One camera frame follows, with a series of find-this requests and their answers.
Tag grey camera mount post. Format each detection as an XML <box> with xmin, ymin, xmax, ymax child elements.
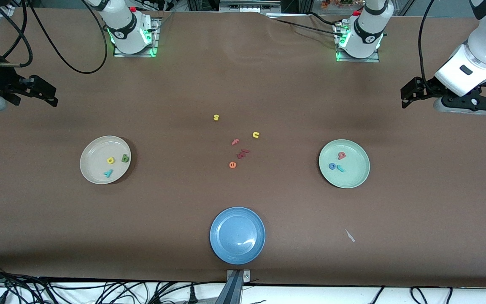
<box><xmin>216</xmin><ymin>270</ymin><xmax>251</xmax><ymax>304</ymax></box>

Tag beige brown plate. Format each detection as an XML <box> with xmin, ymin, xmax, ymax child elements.
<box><xmin>80</xmin><ymin>136</ymin><xmax>132</xmax><ymax>185</ymax></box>

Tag orange decor items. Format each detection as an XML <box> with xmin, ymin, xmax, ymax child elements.
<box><xmin>320</xmin><ymin>0</ymin><xmax>364</xmax><ymax>9</ymax></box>

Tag brown table cover sheet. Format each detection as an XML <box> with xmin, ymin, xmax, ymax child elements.
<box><xmin>0</xmin><ymin>8</ymin><xmax>486</xmax><ymax>288</ymax></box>

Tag thin black table cable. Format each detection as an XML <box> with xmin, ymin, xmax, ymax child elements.
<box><xmin>266</xmin><ymin>12</ymin><xmax>345</xmax><ymax>38</ymax></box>

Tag blue plate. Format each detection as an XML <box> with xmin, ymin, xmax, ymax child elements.
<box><xmin>210</xmin><ymin>206</ymin><xmax>266</xmax><ymax>265</ymax></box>

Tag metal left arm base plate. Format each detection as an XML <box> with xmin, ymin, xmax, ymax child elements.
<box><xmin>335</xmin><ymin>21</ymin><xmax>381</xmax><ymax>63</ymax></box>

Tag black floor cables bundle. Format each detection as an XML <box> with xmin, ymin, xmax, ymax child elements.
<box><xmin>0</xmin><ymin>262</ymin><xmax>227</xmax><ymax>304</ymax></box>

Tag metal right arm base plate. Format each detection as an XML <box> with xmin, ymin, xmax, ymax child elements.
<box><xmin>113</xmin><ymin>17</ymin><xmax>161</xmax><ymax>57</ymax></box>

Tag grey device box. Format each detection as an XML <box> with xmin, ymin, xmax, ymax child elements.
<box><xmin>219</xmin><ymin>0</ymin><xmax>282</xmax><ymax>13</ymax></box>

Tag light green plate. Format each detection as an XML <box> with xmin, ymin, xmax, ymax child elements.
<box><xmin>319</xmin><ymin>139</ymin><xmax>370</xmax><ymax>189</ymax></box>

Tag aluminium frame rail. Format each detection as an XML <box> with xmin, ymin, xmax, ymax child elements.
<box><xmin>0</xmin><ymin>5</ymin><xmax>16</xmax><ymax>45</ymax></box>

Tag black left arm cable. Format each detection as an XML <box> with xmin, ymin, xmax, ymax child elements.
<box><xmin>418</xmin><ymin>0</ymin><xmax>437</xmax><ymax>84</ymax></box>

